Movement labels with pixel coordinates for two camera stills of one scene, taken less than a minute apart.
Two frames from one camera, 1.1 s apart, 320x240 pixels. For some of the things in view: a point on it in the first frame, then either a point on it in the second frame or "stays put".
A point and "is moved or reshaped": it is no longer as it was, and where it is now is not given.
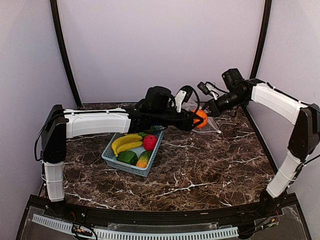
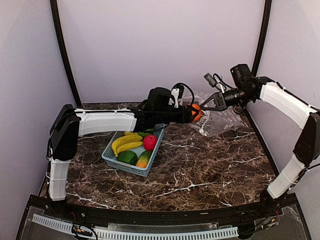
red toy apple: (150, 142) stays put
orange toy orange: (203, 114) is moved or reshaped
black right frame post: (262, 37) stays put
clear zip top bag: (210, 126) is moved or reshaped
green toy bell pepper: (128, 156) stays put
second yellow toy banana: (129, 145) stays put
